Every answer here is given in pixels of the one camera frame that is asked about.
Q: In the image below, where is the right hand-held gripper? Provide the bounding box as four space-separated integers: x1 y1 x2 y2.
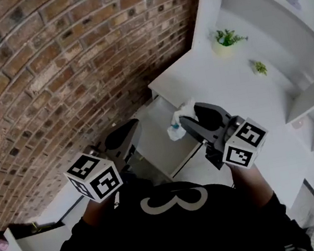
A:
176 91 275 180

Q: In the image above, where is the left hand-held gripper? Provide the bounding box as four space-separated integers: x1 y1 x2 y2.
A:
56 117 153 209

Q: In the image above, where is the white drawer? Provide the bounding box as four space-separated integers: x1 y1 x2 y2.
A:
127 88 209 185

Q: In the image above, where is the person's right forearm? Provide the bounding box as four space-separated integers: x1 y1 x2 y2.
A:
229 159 279 213

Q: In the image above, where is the person's left forearm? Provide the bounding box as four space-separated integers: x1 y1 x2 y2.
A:
79 193 121 229

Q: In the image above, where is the white desk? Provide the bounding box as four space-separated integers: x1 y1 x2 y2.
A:
143 29 314 249

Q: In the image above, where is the small green potted plant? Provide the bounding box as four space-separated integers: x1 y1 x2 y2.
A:
249 57 269 79

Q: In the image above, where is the large green potted plant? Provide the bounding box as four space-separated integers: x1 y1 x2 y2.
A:
209 25 252 61

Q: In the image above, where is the person's black clothed body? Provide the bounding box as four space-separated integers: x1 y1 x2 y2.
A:
30 146 314 251

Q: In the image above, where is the white shelf unit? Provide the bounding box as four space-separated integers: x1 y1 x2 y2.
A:
183 0 314 170

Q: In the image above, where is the white low wall ledge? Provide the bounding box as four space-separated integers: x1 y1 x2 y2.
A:
15 101 173 233

